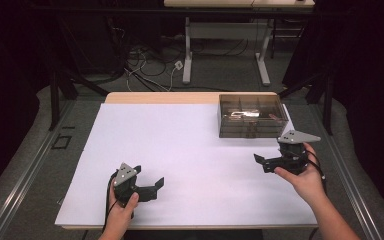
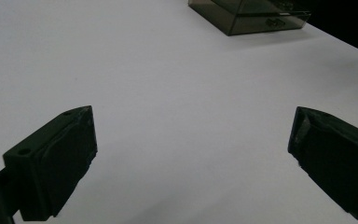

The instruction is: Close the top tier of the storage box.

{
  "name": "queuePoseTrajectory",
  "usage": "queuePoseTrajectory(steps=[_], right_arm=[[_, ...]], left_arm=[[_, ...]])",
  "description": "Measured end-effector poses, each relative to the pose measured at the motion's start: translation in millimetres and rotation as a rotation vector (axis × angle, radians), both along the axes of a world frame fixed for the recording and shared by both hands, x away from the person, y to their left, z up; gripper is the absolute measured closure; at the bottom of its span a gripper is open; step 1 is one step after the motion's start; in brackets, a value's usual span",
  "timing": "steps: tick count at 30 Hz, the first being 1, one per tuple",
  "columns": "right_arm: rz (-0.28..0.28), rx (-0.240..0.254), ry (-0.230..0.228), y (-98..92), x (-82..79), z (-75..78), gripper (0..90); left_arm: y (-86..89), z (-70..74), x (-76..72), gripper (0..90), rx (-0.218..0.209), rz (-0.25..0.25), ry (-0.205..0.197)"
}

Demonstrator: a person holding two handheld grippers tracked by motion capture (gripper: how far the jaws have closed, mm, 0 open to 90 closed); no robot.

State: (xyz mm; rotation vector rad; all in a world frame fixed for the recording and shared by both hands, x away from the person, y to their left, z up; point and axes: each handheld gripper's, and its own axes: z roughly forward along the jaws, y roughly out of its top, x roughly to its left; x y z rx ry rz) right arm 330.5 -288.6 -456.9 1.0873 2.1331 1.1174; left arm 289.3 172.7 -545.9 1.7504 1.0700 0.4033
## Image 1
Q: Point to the black metal stand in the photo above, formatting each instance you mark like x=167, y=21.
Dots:
x=328, y=106
x=55, y=100

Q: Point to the metal floor rail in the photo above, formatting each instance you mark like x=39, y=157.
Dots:
x=346, y=173
x=30, y=173

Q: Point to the white table mat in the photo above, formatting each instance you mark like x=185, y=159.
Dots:
x=180, y=156

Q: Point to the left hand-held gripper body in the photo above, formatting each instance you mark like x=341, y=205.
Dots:
x=128, y=188

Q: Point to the person's left hand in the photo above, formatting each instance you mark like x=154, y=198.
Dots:
x=121, y=216

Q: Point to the white-legged desk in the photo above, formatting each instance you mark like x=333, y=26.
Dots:
x=187, y=50

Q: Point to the dark curtain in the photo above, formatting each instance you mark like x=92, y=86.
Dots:
x=6, y=83
x=373, y=83

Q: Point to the smoky clear drawer organizer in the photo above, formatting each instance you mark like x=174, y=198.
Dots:
x=246, y=99

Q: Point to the person's right hand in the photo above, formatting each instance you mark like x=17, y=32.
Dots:
x=310, y=186

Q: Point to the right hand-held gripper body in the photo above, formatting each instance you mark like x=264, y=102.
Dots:
x=293, y=158

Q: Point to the white power adapter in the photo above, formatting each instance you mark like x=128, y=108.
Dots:
x=178, y=65

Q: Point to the light wooden table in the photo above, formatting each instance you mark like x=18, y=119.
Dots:
x=163, y=97

